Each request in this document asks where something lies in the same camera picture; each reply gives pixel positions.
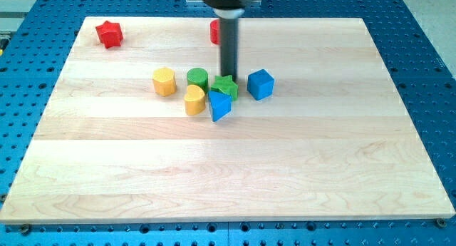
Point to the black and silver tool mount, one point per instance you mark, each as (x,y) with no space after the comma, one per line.
(228,9)

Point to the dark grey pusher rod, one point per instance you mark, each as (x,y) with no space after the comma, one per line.
(228,47)

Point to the green star block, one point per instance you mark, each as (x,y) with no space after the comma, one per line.
(225,85)

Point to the blue cube block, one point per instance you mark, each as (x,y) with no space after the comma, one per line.
(260,84)

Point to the red star block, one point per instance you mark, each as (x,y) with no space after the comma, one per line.
(109,34)

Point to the red cylinder block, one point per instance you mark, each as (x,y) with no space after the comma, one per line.
(214,31)

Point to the green cylinder block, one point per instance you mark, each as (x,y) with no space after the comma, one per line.
(198,77)

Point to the blue triangle block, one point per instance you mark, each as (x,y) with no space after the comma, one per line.
(220,104)

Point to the yellow heart block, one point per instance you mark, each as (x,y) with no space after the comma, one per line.
(194,100)

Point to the yellow octagon block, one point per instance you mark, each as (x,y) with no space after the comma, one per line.
(164,81)

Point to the light wooden board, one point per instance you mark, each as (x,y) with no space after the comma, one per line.
(334,141)

